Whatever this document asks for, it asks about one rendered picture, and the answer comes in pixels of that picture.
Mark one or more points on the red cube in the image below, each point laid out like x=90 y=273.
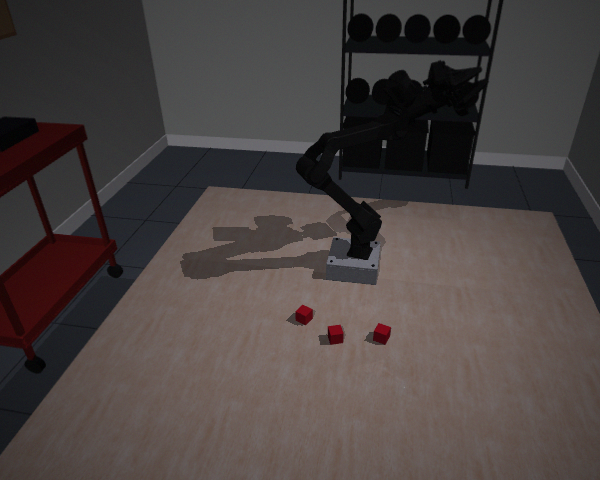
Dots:
x=381 y=333
x=304 y=314
x=335 y=334

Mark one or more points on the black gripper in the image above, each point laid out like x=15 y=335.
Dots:
x=446 y=89

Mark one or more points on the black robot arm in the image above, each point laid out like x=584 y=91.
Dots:
x=365 y=222

